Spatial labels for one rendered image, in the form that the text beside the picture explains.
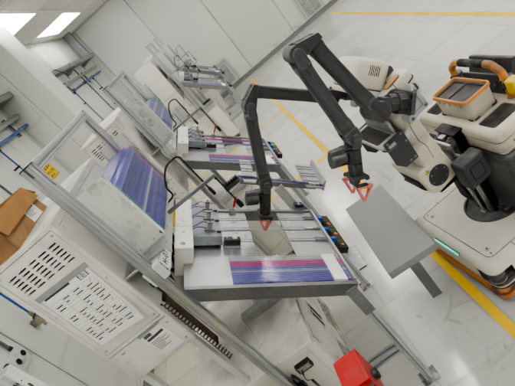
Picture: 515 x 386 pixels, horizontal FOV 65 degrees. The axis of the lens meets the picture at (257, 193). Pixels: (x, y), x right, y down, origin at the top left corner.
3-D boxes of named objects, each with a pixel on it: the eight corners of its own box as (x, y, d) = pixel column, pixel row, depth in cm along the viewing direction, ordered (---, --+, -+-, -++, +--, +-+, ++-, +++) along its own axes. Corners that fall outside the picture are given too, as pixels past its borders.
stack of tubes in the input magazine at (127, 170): (167, 181, 207) (128, 142, 195) (164, 229, 161) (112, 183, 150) (149, 196, 208) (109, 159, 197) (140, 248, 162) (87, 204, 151)
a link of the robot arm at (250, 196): (270, 182, 193) (266, 177, 201) (247, 184, 191) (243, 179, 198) (271, 206, 197) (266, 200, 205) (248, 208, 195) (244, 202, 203)
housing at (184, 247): (190, 222, 220) (191, 198, 214) (193, 276, 176) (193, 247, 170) (175, 223, 219) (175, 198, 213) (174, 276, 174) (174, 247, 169)
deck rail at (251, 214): (309, 218, 234) (309, 209, 232) (309, 220, 232) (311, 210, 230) (182, 219, 221) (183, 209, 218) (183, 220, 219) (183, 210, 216)
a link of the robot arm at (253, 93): (247, 82, 175) (241, 80, 184) (244, 113, 179) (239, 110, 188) (341, 89, 187) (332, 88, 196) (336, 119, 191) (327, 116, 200)
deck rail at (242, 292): (354, 292, 173) (356, 279, 170) (355, 295, 171) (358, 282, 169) (184, 299, 159) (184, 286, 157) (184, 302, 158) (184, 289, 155)
